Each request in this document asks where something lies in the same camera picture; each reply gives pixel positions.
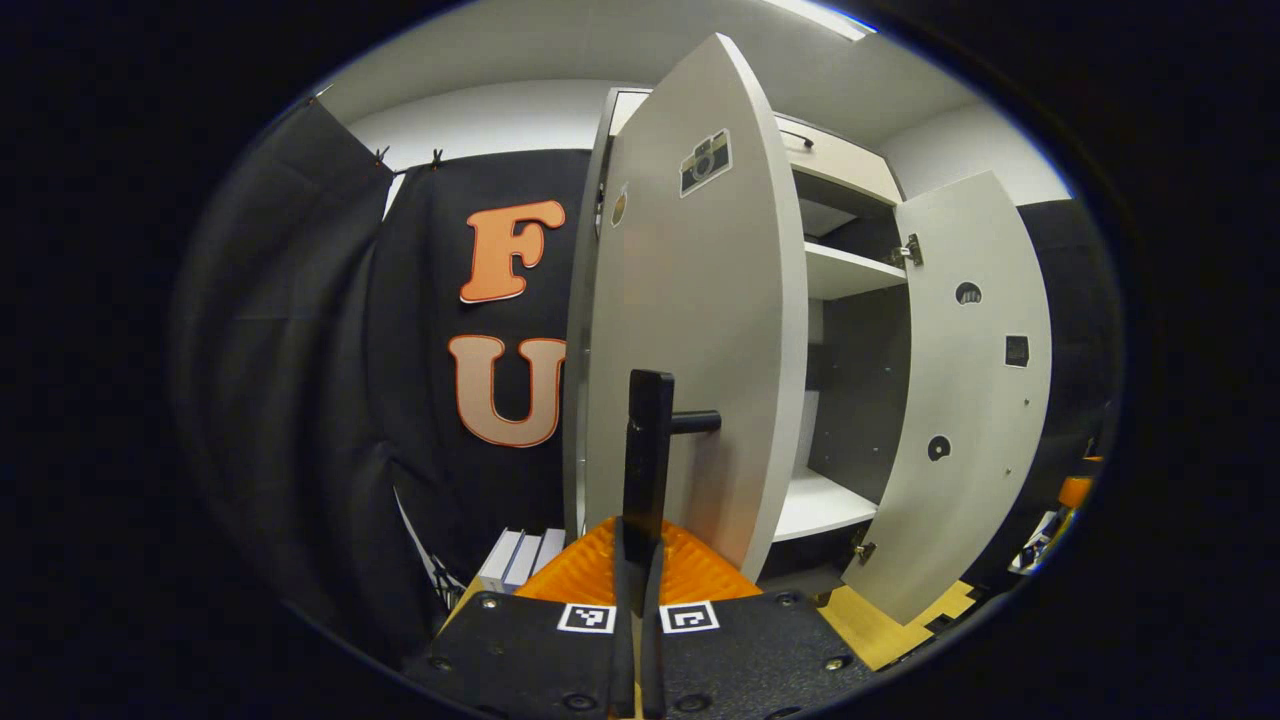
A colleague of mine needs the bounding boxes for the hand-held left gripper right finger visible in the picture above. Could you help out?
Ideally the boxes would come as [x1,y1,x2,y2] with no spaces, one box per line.
[640,520,876,719]

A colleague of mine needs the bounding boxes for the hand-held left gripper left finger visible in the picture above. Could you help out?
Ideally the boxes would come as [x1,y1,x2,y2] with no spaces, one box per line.
[400,515,641,719]

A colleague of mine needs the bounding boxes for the beige cabinet door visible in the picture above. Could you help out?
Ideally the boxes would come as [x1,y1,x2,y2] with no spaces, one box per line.
[580,33,809,583]
[842,170,1054,626]

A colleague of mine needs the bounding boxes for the black door handle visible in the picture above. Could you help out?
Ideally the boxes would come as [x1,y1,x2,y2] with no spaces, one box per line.
[622,369,723,546]

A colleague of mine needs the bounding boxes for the beige double-door shoe cabinet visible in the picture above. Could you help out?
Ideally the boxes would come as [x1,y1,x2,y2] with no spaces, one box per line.
[562,85,926,601]

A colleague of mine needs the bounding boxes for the white cabinet shelf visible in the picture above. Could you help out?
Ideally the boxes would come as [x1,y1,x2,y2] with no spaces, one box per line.
[772,468,881,543]
[805,242,909,301]

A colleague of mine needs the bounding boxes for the white and blue boxes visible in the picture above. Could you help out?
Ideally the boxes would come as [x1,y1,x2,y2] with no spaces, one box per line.
[476,527,568,596]

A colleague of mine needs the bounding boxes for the long ceiling light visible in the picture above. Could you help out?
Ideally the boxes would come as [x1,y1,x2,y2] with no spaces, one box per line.
[770,0,879,43]

